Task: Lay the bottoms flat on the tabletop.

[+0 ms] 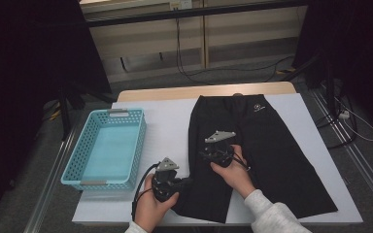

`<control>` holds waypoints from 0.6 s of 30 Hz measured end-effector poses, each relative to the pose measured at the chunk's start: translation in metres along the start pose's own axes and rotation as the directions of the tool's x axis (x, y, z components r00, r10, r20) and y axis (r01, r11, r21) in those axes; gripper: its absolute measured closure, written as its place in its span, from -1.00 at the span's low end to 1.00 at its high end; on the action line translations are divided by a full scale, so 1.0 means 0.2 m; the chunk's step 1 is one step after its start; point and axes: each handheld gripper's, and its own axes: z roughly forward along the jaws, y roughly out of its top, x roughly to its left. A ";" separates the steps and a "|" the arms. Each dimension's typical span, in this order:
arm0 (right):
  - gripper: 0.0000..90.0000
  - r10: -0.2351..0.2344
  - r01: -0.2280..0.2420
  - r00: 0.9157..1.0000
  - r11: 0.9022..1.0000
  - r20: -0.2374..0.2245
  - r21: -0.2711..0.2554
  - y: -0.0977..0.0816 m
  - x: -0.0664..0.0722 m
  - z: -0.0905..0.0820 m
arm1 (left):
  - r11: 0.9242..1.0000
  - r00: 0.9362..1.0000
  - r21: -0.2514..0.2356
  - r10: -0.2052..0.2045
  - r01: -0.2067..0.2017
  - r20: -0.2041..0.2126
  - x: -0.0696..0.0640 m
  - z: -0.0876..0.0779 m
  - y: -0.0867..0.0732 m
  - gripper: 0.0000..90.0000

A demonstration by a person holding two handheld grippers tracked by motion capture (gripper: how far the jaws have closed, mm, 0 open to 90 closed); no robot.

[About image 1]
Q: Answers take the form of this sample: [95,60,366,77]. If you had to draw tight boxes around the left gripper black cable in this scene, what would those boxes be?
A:
[130,163,159,222]

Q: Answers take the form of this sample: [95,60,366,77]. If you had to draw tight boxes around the black floor cables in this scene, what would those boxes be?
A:
[315,96,358,150]

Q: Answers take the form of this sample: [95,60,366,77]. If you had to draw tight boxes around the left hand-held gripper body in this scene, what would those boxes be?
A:
[151,157,181,203]

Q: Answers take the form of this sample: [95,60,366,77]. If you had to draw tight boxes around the white table cover sheet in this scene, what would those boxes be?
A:
[72,92,364,226]

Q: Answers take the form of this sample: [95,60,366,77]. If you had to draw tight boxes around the aluminium floor rail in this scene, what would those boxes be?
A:
[23,129,79,233]
[309,86,373,212]

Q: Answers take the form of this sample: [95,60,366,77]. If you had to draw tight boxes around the light blue plastic basket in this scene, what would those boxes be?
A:
[60,108,148,191]

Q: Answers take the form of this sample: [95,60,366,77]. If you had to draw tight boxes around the black hanging cable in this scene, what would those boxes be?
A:
[174,17,296,85]

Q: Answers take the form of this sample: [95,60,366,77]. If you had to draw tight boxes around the black curtain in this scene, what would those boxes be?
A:
[292,0,373,130]
[0,0,113,227]

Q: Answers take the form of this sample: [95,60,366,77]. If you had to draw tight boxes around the wooden table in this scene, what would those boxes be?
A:
[116,81,297,103]

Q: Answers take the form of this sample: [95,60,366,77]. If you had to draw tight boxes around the person's left hand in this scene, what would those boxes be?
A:
[134,174,180,233]

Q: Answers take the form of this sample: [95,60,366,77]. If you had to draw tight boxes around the beige wooden cabinet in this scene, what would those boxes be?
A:
[79,0,309,83]

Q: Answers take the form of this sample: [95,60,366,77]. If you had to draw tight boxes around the black shorts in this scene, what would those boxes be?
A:
[171,93,339,224]

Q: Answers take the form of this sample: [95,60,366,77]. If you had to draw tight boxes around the black metal stand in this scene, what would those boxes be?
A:
[280,51,358,150]

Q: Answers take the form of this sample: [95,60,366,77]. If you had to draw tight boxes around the white wall outlet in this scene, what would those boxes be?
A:
[169,0,192,10]

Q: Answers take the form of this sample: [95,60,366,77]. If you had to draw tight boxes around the white floor cable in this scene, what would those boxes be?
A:
[334,96,373,143]

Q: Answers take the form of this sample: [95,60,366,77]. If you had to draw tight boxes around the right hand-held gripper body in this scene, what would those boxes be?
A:
[200,130,237,169]

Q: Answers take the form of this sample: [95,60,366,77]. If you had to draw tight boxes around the person's right hand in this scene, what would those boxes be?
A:
[210,144,257,200]

